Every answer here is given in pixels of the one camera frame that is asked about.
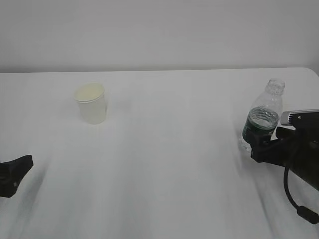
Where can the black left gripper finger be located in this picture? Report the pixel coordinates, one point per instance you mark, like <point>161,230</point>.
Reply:
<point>12,173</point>

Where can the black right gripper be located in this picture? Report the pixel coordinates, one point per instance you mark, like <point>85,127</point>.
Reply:
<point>298,149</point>

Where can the clear green-label water bottle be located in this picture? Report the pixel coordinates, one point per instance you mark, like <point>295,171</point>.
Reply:
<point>264,115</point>

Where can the white paper cup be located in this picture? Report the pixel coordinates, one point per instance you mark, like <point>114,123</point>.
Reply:
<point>90,99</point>

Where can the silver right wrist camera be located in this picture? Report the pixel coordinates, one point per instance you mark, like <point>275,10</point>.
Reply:
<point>303,116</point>

